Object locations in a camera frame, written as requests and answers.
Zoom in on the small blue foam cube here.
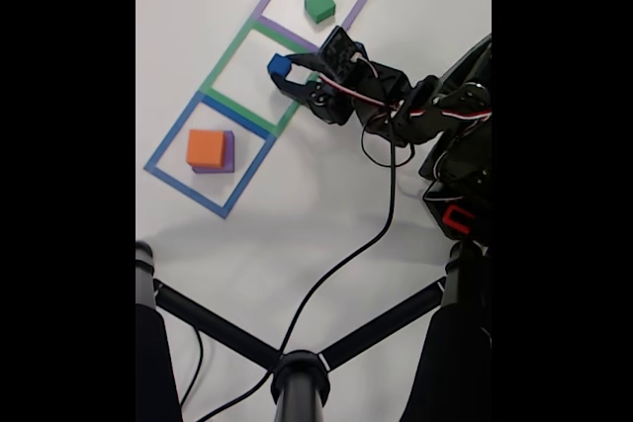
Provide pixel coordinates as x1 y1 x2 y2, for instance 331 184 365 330
267 52 294 78

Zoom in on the green foam cube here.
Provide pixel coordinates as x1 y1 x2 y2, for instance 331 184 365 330
304 0 337 25

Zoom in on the orange foam block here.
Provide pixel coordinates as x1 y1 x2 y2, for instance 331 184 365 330
185 128 227 169

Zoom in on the green tape square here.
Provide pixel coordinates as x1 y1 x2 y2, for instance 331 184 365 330
200 16 322 139

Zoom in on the purple foam block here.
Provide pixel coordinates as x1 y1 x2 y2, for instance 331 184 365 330
191 129 236 175

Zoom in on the blue tape square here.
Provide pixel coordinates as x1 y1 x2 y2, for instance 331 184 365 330
142 90 278 220

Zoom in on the red table clamp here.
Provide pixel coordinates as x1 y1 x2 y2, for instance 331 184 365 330
441 204 476 235

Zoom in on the black tripod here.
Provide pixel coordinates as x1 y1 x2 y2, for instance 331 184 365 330
136 238 493 422

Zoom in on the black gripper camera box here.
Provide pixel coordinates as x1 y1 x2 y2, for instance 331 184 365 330
317 25 370 86

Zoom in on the black camera cable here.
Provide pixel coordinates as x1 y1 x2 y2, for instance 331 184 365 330
196 55 398 422

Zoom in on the thin black cable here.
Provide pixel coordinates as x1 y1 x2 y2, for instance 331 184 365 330
178 327 205 408

